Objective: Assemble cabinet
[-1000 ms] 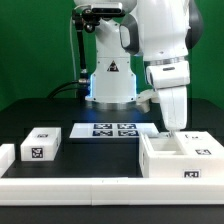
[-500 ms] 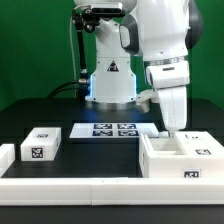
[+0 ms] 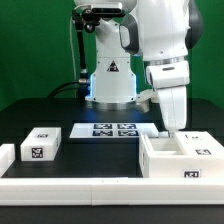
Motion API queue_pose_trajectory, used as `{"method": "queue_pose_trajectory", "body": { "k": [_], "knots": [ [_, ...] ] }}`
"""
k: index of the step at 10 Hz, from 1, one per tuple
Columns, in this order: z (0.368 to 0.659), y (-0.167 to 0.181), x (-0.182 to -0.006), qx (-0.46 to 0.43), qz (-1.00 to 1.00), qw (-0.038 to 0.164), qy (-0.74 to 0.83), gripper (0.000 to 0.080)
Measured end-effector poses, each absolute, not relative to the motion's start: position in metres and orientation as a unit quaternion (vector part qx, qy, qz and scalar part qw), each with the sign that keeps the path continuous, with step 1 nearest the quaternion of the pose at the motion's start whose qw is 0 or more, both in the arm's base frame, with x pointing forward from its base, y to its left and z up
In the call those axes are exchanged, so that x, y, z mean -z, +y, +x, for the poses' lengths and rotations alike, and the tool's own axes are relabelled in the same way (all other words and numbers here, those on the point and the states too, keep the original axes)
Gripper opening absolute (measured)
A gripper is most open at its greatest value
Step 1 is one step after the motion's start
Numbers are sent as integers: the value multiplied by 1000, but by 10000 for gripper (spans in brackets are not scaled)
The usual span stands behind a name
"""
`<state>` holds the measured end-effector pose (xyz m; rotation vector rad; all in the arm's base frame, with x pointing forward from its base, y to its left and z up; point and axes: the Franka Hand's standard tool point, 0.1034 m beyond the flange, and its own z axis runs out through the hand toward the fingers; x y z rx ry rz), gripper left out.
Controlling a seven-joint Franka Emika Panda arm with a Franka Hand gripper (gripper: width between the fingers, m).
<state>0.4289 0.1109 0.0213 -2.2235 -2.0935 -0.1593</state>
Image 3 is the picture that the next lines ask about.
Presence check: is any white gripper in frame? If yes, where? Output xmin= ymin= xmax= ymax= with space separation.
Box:
xmin=157 ymin=86 xmax=187 ymax=132

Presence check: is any white cabinet door panel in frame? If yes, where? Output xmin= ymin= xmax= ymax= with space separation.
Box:
xmin=174 ymin=131 xmax=224 ymax=156
xmin=158 ymin=131 xmax=170 ymax=138

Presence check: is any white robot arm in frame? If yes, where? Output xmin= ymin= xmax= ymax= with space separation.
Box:
xmin=72 ymin=0 xmax=203 ymax=132

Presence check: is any white cabinet body box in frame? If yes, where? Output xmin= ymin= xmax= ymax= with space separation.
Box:
xmin=139 ymin=134 xmax=224 ymax=178

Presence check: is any white cabinet top block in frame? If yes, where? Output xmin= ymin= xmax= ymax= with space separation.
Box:
xmin=20 ymin=127 xmax=61 ymax=162

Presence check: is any white obstacle fence bar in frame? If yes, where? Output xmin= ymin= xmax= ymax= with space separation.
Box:
xmin=0 ymin=178 xmax=224 ymax=206

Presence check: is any white side fence block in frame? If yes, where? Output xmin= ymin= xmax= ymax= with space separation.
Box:
xmin=0 ymin=144 xmax=15 ymax=178

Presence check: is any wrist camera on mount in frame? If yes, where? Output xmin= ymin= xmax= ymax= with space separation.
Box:
xmin=136 ymin=89 xmax=159 ymax=113

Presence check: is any white AprilTag base plate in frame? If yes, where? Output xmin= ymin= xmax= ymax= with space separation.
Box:
xmin=70 ymin=122 xmax=159 ymax=139

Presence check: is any black cable bundle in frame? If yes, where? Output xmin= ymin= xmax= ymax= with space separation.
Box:
xmin=46 ymin=79 xmax=90 ymax=100

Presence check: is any grey depth camera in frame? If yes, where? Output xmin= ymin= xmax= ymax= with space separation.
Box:
xmin=90 ymin=2 xmax=125 ymax=18

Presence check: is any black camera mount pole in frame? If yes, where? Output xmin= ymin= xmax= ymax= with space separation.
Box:
xmin=72 ymin=9 xmax=99 ymax=99

